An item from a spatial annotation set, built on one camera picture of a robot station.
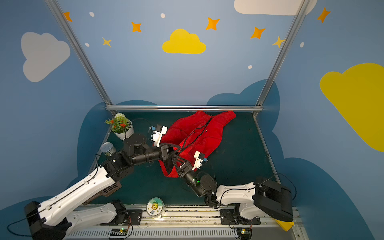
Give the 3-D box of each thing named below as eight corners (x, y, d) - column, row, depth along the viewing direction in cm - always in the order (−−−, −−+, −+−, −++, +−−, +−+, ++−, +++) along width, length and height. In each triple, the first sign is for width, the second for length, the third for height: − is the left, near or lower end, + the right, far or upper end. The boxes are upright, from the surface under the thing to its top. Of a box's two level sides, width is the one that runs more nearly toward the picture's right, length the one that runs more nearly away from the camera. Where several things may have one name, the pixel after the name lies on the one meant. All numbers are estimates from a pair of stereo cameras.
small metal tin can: (102, 156, 98) (98, 151, 93) (106, 146, 103) (102, 141, 98) (113, 156, 98) (109, 151, 93) (117, 146, 103) (114, 141, 98)
